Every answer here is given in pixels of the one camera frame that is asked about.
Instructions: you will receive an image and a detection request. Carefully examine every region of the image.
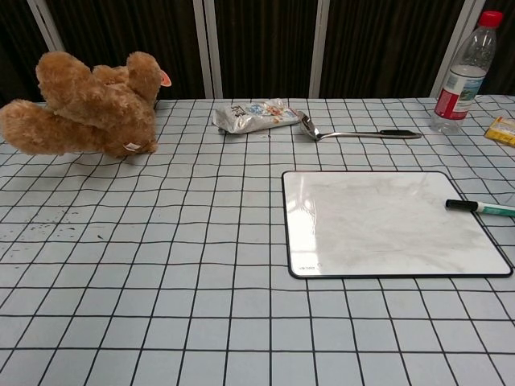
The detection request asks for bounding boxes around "metal ladle black handle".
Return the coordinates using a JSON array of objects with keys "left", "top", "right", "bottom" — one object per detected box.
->
[{"left": 296, "top": 111, "right": 423, "bottom": 142}]

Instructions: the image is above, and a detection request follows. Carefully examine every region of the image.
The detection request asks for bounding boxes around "brown plush teddy bear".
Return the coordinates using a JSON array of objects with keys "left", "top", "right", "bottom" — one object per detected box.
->
[{"left": 0, "top": 50, "right": 173, "bottom": 158}]

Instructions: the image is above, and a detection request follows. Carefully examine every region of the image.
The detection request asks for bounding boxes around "clear bottle red cap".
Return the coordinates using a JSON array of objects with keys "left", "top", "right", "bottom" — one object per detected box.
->
[{"left": 428, "top": 10, "right": 505, "bottom": 135}]

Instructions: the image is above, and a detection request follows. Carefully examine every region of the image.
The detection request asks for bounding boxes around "white black checked tablecloth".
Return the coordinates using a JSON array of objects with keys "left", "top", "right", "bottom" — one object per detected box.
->
[{"left": 0, "top": 95, "right": 515, "bottom": 386}]

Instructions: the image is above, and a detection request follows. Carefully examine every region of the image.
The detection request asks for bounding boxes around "yellow snack packet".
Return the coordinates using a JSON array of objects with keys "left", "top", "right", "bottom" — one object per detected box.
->
[{"left": 484, "top": 116, "right": 515, "bottom": 148}]

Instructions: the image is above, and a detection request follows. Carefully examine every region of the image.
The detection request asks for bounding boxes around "white drawing board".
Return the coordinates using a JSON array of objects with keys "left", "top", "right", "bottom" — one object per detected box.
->
[{"left": 281, "top": 170, "right": 514, "bottom": 280}]

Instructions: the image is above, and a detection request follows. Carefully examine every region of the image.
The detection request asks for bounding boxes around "marker pen with black cap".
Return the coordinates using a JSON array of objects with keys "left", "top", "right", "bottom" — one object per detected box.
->
[{"left": 444, "top": 198, "right": 515, "bottom": 218}]

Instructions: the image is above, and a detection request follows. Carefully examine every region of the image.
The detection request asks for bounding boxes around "white screen frame post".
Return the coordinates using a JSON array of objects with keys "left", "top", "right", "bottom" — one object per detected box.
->
[
  {"left": 431, "top": 0, "right": 476, "bottom": 100},
  {"left": 26, "top": 0, "right": 66, "bottom": 53},
  {"left": 308, "top": 0, "right": 332, "bottom": 100},
  {"left": 192, "top": 0, "right": 225, "bottom": 100}
]

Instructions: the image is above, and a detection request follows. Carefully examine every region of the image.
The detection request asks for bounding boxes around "silver snack packet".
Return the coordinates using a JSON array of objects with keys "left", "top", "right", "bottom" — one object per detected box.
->
[{"left": 212, "top": 98, "right": 301, "bottom": 135}]

